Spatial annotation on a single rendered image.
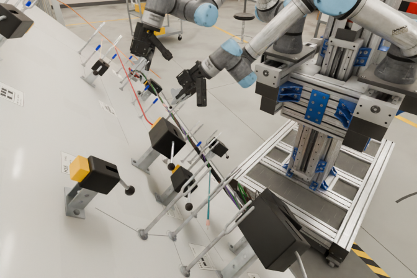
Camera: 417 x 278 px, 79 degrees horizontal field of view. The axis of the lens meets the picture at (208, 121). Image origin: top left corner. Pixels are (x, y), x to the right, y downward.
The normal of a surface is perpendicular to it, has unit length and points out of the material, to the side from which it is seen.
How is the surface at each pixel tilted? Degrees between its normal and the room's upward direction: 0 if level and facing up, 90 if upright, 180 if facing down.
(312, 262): 0
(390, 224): 0
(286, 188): 0
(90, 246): 49
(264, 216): 41
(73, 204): 90
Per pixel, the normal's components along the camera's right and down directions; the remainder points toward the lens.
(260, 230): -0.59, -0.46
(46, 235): 0.68, -0.73
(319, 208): 0.01, -0.82
